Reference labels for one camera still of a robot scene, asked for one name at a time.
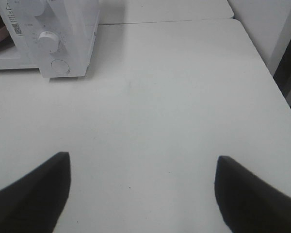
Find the white warning label sticker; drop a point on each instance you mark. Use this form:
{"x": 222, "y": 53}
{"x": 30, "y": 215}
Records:
{"x": 9, "y": 19}

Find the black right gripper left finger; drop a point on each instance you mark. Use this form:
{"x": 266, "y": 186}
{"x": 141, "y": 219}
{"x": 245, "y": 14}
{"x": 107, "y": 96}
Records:
{"x": 34, "y": 203}

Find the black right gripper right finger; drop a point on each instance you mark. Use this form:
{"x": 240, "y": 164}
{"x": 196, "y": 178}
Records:
{"x": 247, "y": 203}

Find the lower white timer knob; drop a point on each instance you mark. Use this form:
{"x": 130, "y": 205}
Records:
{"x": 49, "y": 41}

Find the white microwave oven body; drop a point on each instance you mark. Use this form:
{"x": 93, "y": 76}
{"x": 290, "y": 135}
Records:
{"x": 74, "y": 21}

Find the upper white power knob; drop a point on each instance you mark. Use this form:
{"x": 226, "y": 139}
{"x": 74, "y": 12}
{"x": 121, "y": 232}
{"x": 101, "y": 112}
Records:
{"x": 38, "y": 7}

